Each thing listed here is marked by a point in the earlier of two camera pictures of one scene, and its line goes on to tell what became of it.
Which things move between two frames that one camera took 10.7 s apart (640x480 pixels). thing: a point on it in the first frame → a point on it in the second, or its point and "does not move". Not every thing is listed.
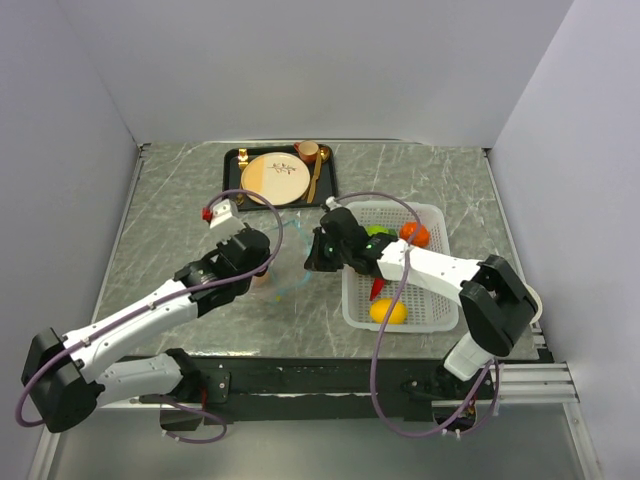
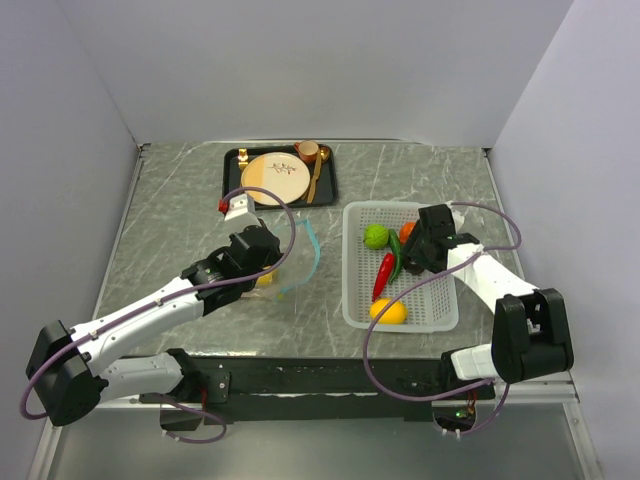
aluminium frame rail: [532, 383] does not move
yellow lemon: [379, 307] does not move
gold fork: [243, 163] does not move
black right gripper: [319, 263] → [412, 247]
